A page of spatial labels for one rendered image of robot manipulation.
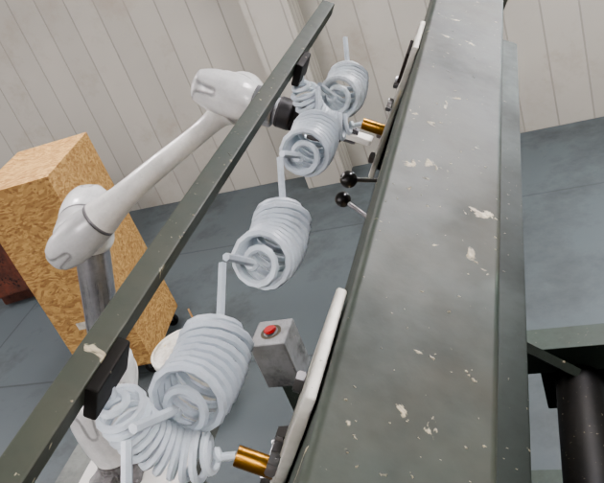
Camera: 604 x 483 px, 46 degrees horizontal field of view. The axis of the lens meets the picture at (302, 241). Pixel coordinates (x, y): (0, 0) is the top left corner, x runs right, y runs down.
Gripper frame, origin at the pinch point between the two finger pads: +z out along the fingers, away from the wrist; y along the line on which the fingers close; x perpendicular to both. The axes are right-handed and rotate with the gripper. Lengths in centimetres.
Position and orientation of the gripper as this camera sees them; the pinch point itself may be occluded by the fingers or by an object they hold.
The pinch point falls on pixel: (358, 136)
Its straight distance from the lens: 171.4
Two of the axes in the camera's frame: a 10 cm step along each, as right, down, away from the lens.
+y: -2.2, 7.6, 6.0
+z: 9.5, 3.2, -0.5
